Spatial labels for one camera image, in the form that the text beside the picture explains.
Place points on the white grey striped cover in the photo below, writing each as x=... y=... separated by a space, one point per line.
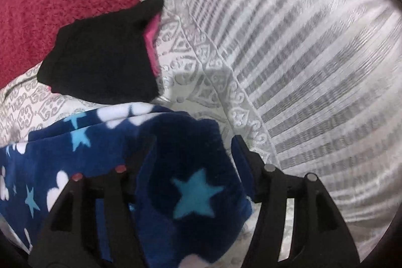
x=298 y=67

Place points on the blue star print fleece pants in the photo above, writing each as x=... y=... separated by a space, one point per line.
x=188 y=161

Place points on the white patterned sofa cover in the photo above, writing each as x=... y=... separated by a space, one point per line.
x=194 y=67

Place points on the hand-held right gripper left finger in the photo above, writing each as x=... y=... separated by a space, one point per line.
x=103 y=192

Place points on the black folded pants pink lining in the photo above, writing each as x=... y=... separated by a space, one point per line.
x=103 y=60

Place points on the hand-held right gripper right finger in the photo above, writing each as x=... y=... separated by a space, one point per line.
x=248 y=167

